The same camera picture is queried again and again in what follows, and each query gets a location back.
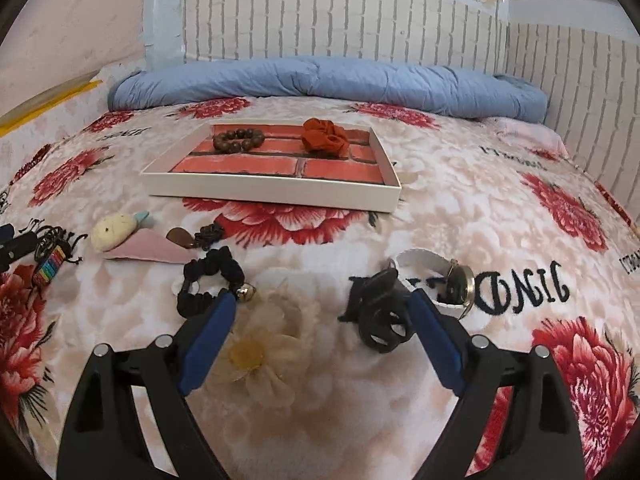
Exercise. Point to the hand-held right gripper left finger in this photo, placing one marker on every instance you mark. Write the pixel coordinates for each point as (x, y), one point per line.
(210, 332)

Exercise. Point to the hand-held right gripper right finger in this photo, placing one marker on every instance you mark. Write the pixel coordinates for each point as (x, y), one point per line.
(440, 347)

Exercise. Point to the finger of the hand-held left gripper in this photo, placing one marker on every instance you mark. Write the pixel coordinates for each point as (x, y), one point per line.
(12, 252)

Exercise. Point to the cream flower scrunchie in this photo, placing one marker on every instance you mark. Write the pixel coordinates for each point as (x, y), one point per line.
(265, 350)

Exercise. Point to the silver bangle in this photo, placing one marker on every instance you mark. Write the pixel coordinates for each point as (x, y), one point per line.
(455, 282)

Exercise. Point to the black claw hair clip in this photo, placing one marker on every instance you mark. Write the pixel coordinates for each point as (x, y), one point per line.
(375, 310)

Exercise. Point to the pink felt triangle hair clip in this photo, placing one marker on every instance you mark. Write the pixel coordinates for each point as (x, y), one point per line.
(155, 252)

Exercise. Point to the brown teardrop pendant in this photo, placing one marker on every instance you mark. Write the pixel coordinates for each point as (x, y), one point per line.
(179, 237)

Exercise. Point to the cream plush hair clip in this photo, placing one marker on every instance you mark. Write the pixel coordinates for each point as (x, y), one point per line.
(112, 232)

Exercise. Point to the white tray with brick print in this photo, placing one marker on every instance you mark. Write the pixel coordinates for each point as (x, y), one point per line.
(280, 170)

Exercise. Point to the floral printed blanket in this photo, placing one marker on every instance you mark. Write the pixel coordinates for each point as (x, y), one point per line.
(320, 260)

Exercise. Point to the board with yellow tape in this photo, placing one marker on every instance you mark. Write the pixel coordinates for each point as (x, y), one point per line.
(45, 100)

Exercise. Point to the red-orange scrunchie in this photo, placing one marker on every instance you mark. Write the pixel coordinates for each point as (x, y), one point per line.
(322, 137)

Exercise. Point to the pink pillow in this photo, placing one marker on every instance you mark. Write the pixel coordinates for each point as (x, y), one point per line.
(535, 135)

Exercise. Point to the rolled blue duvet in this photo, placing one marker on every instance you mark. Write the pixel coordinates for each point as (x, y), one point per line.
(320, 80)

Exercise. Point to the clear plastic sheet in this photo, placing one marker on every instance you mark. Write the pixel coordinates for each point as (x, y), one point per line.
(162, 15)

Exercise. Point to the white brick-pattern side panel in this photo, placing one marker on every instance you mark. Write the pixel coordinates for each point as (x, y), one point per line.
(575, 90)

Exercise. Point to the white brick-pattern headboard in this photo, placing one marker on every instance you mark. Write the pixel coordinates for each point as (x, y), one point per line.
(340, 20)

